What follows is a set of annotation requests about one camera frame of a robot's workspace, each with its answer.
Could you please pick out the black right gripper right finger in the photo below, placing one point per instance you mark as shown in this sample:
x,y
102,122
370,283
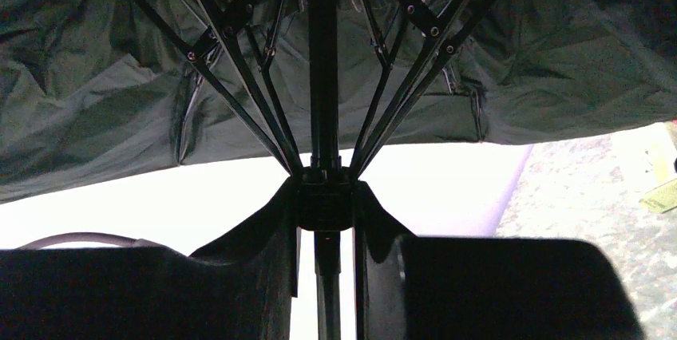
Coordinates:
x,y
434,287

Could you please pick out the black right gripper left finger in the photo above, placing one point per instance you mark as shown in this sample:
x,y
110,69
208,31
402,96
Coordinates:
x,y
239,286

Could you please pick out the pink and black folding umbrella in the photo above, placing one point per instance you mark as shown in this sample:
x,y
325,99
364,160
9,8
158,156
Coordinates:
x,y
99,90

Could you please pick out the small white card box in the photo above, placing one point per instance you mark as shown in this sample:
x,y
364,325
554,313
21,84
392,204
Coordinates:
x,y
659,193

